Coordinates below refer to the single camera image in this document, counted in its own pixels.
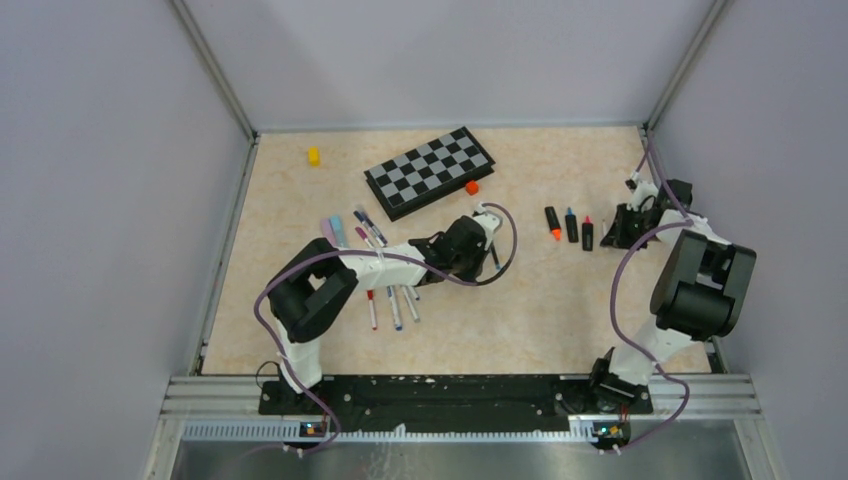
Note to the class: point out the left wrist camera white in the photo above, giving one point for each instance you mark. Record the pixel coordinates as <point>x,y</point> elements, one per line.
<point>488,220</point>

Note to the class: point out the pink eraser block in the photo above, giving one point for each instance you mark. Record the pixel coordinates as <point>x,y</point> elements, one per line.
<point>327,231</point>

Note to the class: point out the yellow block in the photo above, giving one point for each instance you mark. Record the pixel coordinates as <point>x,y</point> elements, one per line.
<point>314,156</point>

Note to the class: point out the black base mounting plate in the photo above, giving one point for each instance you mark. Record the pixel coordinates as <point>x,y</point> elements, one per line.
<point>448,403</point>

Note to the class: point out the blue capped whiteboard marker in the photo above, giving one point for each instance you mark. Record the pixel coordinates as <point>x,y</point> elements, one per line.
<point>372,310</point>

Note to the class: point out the white marker with pink band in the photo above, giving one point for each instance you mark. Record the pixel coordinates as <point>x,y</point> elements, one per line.
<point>365,238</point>

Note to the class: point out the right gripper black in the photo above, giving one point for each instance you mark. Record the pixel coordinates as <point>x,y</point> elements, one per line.
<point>617,236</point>

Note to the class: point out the aluminium frame rail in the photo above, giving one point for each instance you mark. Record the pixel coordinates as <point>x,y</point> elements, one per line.
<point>703,426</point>

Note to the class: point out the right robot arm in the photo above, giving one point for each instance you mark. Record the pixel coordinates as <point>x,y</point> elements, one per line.
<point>699,293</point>

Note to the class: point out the light blue eraser block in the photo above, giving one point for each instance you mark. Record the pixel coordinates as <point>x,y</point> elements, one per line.
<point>337,227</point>

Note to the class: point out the orange red cube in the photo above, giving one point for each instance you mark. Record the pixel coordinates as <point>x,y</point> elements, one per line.
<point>472,188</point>

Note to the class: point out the white marker grey cap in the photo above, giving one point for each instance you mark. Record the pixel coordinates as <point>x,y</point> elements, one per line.
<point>411,299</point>

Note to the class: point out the black highlighter pink tip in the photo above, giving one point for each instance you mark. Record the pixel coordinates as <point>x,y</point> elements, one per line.
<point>587,234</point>

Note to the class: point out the black orange-tip highlighter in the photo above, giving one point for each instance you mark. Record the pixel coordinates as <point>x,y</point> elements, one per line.
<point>553,222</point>

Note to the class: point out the white marker blue cap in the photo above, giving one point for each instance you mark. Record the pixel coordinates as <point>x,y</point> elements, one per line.
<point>395,308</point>

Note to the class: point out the purple whiteboard marker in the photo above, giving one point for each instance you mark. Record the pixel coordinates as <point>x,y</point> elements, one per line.
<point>365,220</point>

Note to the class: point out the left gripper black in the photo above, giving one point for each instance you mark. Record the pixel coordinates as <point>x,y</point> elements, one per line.
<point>472,274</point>

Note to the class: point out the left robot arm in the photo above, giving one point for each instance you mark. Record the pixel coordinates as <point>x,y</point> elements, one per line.
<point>309,293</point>

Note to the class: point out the blue gel pen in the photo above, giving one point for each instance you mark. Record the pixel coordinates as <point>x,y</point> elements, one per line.
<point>495,258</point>

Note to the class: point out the black highlighter with blue cap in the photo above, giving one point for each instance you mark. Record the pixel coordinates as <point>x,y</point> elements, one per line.
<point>571,226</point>

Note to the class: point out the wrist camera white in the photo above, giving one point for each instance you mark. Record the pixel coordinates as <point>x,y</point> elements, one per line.
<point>488,220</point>
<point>643,193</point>

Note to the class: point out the black and grey chessboard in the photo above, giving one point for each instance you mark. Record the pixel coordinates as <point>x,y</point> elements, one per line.
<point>429,172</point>

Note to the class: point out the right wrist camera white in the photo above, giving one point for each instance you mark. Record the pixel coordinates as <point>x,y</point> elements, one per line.
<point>643,193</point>

